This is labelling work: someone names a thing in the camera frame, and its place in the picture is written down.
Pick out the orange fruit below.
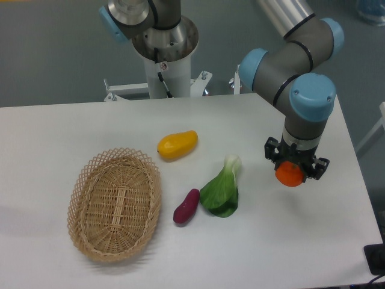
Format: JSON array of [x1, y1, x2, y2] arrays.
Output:
[[275, 161, 304, 187]]

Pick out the blue object top right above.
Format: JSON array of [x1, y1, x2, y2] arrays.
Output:
[[356, 0, 384, 26]]

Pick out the yellow mango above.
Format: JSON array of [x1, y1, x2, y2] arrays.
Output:
[[157, 130, 199, 161]]

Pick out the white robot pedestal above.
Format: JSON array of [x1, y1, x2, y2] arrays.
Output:
[[104, 16, 212, 101]]

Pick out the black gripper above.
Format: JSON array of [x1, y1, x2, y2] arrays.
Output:
[[264, 137, 330, 182]]

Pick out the white frame at right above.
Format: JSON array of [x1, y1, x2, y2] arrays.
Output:
[[354, 102, 384, 158]]

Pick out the woven wicker basket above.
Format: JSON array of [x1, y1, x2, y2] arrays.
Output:
[[67, 148, 162, 263]]

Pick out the black device at table edge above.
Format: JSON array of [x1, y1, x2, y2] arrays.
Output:
[[363, 243, 384, 275]]

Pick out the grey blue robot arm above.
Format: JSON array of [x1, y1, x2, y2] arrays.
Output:
[[99, 1, 344, 187]]

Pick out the green bok choy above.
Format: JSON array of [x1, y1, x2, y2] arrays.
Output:
[[200, 154, 242, 218]]

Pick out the purple sweet potato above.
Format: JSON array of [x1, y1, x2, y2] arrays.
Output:
[[173, 188, 200, 226]]

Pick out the black cable on pedestal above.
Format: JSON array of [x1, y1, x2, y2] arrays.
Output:
[[153, 47, 174, 99]]

